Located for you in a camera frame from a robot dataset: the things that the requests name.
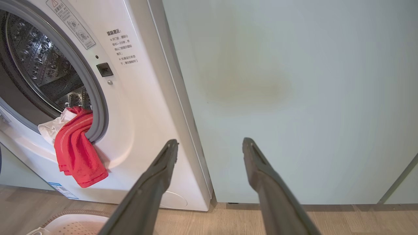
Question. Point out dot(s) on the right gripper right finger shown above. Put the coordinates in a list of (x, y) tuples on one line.
[(274, 202)]

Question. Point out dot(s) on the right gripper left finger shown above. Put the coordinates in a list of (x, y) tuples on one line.
[(147, 195)]

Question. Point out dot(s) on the red and white garment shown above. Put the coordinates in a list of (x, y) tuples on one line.
[(76, 150)]

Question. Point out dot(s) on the white perforated laundry basket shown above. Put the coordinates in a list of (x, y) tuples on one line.
[(75, 225)]

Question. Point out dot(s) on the white washing machine body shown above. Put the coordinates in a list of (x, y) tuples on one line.
[(140, 114)]

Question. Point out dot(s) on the grey rubber door gasket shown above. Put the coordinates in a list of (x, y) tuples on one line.
[(94, 98)]

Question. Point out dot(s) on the black door latch socket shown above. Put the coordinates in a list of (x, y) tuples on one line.
[(104, 70)]

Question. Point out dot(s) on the round filter cover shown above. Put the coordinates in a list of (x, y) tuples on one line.
[(174, 199)]

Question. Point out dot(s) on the blue energy label sticker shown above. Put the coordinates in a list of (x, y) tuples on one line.
[(63, 191)]

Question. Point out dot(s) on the wide pale teal cabinet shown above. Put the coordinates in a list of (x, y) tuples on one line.
[(294, 98)]

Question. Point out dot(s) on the grey drum lifter paddle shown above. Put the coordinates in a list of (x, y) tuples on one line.
[(62, 88)]

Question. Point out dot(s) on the steel perforated washer drum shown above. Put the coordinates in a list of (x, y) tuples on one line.
[(36, 52)]

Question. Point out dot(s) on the grey warning label sticker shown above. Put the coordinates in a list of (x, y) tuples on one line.
[(70, 23)]

